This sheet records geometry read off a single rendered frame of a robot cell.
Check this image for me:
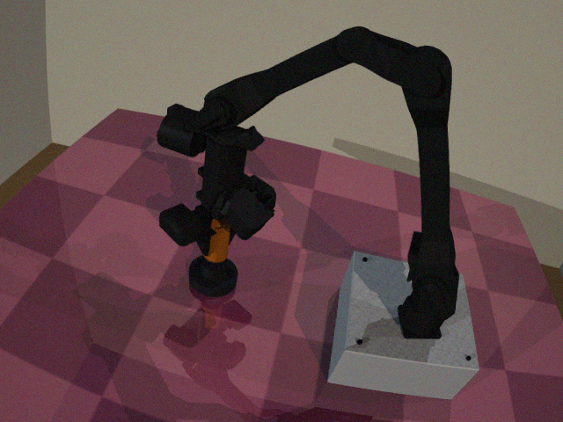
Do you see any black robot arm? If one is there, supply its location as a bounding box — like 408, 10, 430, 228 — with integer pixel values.
157, 26, 459, 339

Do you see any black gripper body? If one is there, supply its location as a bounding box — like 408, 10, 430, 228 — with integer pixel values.
159, 165, 276, 246

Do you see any orange cylinder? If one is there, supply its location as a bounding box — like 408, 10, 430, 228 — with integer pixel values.
204, 218, 231, 263

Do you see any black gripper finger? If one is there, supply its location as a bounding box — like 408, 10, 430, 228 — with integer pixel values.
229, 228, 236, 245
196, 228, 216, 257

